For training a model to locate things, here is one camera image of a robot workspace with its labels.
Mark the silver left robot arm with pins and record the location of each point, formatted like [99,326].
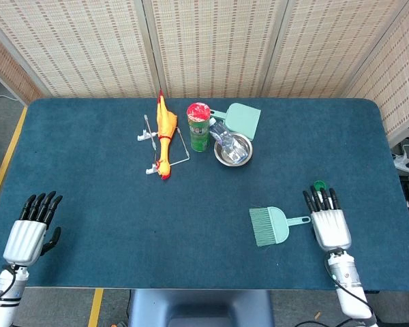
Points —
[7,303]

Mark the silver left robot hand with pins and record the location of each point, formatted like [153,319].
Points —
[24,242]

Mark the teal carpet table mat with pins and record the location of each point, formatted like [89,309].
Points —
[122,204]

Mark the yellow rubber chicken toy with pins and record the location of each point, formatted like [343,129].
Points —
[165,126]

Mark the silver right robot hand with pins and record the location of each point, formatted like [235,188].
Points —
[330,228]

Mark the clear plastic water bottle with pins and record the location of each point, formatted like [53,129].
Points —
[221,133]

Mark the green plastic bottle cap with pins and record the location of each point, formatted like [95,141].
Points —
[319,185]

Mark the stainless steel bowl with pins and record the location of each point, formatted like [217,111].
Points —
[221,158]

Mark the green chip canister red lid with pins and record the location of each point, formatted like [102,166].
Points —
[199,136]

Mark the light green small broom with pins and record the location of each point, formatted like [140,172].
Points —
[276,226]

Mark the bamboo folding screen panel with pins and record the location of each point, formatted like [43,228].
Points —
[395,68]
[327,41]
[7,68]
[218,41]
[71,41]

